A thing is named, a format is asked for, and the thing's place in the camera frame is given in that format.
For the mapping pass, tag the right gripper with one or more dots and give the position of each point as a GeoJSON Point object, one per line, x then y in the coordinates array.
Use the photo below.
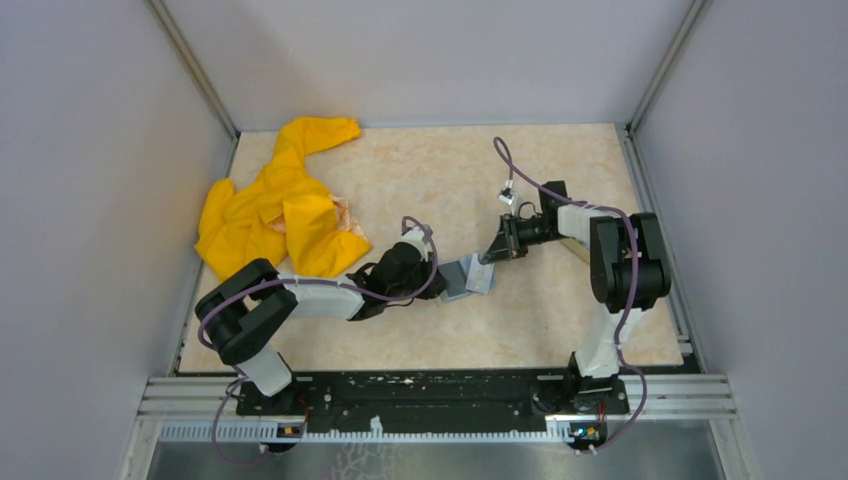
{"type": "Point", "coordinates": [507, 244]}

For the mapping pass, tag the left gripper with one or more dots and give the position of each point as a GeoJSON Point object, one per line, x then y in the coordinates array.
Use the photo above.
{"type": "Point", "coordinates": [438, 285]}

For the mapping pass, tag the white printed credit card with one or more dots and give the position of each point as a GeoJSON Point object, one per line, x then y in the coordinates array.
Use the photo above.
{"type": "Point", "coordinates": [480, 275]}

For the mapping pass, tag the clear plastic card holder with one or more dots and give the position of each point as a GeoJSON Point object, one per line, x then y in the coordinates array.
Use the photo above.
{"type": "Point", "coordinates": [465, 277]}

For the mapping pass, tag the black credit card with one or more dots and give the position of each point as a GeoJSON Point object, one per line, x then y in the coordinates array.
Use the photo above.
{"type": "Point", "coordinates": [455, 277]}

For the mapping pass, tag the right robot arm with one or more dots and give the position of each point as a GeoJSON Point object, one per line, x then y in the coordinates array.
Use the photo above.
{"type": "Point", "coordinates": [628, 268]}

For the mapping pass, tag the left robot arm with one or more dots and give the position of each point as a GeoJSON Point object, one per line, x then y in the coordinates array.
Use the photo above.
{"type": "Point", "coordinates": [239, 318]}

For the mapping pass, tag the beige oval tray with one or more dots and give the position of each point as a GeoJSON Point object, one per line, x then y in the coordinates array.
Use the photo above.
{"type": "Point", "coordinates": [577, 248]}

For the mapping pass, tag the yellow cloth garment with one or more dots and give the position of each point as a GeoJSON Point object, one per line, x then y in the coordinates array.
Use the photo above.
{"type": "Point", "coordinates": [285, 213]}

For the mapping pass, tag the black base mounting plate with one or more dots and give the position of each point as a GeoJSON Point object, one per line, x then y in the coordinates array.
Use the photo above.
{"type": "Point", "coordinates": [430, 401]}

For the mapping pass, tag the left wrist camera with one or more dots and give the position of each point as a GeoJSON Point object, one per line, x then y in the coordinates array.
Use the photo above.
{"type": "Point", "coordinates": [419, 237]}

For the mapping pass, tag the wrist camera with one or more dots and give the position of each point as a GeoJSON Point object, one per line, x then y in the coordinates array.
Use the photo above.
{"type": "Point", "coordinates": [508, 195]}
{"type": "Point", "coordinates": [419, 237]}

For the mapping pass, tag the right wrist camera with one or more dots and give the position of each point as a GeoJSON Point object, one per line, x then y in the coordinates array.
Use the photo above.
{"type": "Point", "coordinates": [508, 195]}

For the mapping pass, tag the white slotted cable duct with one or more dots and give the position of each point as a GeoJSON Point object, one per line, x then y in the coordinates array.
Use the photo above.
{"type": "Point", "coordinates": [271, 432]}

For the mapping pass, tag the aluminium frame rail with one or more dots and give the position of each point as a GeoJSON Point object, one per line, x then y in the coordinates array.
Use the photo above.
{"type": "Point", "coordinates": [655, 397]}

